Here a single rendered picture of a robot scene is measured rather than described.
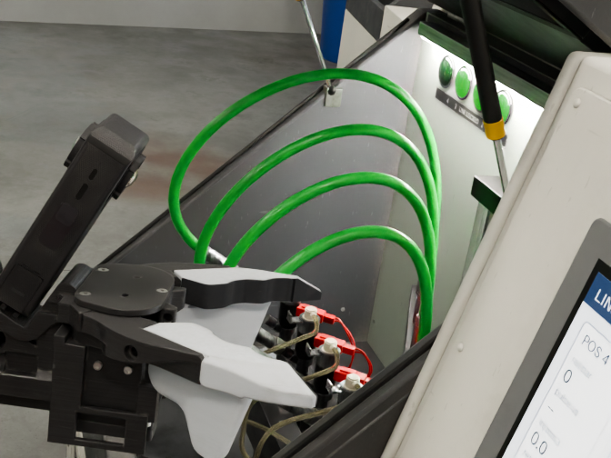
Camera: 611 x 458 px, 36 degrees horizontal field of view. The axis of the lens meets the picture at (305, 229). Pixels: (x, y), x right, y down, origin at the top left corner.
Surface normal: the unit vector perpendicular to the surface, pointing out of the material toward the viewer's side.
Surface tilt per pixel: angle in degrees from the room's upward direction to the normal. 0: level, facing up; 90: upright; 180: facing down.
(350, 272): 90
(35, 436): 1
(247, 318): 87
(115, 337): 84
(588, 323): 76
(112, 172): 86
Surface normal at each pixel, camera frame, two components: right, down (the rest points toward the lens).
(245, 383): -0.26, 0.23
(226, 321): 0.50, 0.36
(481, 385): -0.89, -0.21
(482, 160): -0.95, 0.00
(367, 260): 0.30, 0.42
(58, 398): -0.03, 0.27
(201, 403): -0.57, 0.14
